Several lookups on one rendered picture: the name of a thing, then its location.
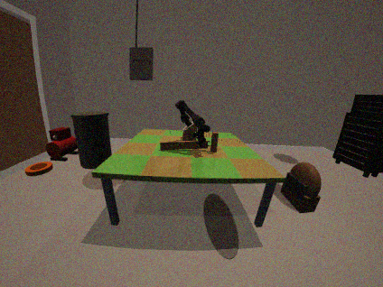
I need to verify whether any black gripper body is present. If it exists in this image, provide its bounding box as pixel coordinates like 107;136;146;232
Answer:
197;130;206;142

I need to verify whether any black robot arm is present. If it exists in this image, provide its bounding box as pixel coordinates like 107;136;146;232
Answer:
175;100;210;137

